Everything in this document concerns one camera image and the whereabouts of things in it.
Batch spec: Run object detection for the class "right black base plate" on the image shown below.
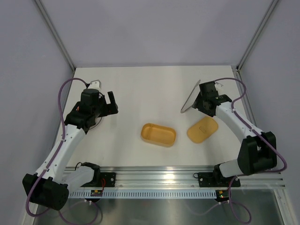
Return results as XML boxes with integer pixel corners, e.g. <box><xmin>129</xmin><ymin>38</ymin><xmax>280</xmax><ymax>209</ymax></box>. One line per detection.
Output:
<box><xmin>193</xmin><ymin>172</ymin><xmax>233</xmax><ymax>188</ymax></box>

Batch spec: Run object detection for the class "left aluminium frame post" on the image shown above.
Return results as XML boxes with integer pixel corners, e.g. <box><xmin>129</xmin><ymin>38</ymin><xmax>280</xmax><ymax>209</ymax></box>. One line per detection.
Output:
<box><xmin>33</xmin><ymin>0</ymin><xmax>76</xmax><ymax>74</ymax></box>

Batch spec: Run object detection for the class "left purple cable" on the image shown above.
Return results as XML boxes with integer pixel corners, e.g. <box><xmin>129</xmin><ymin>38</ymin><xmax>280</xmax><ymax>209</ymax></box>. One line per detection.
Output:
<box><xmin>25</xmin><ymin>78</ymin><xmax>104</xmax><ymax>222</ymax></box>

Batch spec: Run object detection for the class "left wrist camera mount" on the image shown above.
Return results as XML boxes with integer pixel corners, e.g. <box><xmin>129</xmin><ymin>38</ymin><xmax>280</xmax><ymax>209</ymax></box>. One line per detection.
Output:
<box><xmin>86</xmin><ymin>80</ymin><xmax>102</xmax><ymax>92</ymax></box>

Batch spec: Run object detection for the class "aluminium mounting rail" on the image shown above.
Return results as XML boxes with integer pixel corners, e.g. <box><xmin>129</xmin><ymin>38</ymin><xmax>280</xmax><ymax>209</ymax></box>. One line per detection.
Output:
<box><xmin>101</xmin><ymin>166</ymin><xmax>285</xmax><ymax>189</ymax></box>

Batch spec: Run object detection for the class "yellow lunch box lid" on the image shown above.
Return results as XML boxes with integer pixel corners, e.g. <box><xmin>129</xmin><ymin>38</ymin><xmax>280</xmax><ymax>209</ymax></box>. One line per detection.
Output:
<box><xmin>187</xmin><ymin>117</ymin><xmax>218</xmax><ymax>143</ymax></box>

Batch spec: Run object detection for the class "aluminium frame post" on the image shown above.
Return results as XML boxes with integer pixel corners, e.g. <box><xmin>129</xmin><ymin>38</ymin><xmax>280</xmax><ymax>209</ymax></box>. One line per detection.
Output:
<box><xmin>33</xmin><ymin>0</ymin><xmax>76</xmax><ymax>74</ymax></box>
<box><xmin>236</xmin><ymin>0</ymin><xmax>281</xmax><ymax>73</ymax></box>

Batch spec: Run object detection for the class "round printed food plate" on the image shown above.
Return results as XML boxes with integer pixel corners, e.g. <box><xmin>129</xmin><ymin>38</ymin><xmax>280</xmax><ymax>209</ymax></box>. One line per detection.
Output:
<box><xmin>180</xmin><ymin>79</ymin><xmax>201</xmax><ymax>114</ymax></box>

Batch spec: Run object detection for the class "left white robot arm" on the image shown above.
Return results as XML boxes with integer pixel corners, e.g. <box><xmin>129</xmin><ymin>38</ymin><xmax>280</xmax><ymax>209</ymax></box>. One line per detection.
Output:
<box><xmin>22</xmin><ymin>89</ymin><xmax>118</xmax><ymax>210</ymax></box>

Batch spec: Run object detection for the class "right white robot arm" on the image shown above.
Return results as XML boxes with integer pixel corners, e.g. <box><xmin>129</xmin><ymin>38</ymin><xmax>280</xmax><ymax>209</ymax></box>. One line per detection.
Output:
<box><xmin>192</xmin><ymin>81</ymin><xmax>278</xmax><ymax>187</ymax></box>

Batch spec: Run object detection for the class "yellow lunch box base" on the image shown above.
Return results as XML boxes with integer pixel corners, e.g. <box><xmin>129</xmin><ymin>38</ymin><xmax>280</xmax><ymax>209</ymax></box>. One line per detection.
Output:
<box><xmin>141</xmin><ymin>123</ymin><xmax>177</xmax><ymax>147</ymax></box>

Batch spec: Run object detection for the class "right aluminium frame post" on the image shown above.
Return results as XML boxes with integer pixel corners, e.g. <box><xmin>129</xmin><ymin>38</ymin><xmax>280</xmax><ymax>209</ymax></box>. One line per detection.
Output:
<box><xmin>236</xmin><ymin>0</ymin><xmax>281</xmax><ymax>73</ymax></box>

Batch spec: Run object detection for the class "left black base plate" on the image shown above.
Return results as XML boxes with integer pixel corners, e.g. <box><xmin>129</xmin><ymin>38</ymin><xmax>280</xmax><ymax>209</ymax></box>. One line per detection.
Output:
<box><xmin>82</xmin><ymin>172</ymin><xmax>116</xmax><ymax>188</ymax></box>

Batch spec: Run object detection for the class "white slotted cable duct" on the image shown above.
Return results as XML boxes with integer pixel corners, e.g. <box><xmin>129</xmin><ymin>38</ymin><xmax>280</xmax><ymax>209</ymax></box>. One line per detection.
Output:
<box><xmin>69</xmin><ymin>189</ymin><xmax>217</xmax><ymax>199</ymax></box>

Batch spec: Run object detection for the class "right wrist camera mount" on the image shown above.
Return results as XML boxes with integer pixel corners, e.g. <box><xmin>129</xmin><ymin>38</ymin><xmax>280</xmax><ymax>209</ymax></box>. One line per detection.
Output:
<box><xmin>215</xmin><ymin>82</ymin><xmax>224</xmax><ymax>90</ymax></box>

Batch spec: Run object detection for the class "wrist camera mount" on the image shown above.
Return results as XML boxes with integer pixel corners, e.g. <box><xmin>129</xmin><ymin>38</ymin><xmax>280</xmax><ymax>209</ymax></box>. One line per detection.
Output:
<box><xmin>215</xmin><ymin>82</ymin><xmax>224</xmax><ymax>90</ymax></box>
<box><xmin>86</xmin><ymin>80</ymin><xmax>102</xmax><ymax>92</ymax></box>

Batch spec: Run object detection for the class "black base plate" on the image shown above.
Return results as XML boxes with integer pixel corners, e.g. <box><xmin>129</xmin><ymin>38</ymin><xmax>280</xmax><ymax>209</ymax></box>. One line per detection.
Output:
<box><xmin>193</xmin><ymin>172</ymin><xmax>233</xmax><ymax>188</ymax></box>
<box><xmin>82</xmin><ymin>172</ymin><xmax>116</xmax><ymax>188</ymax></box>

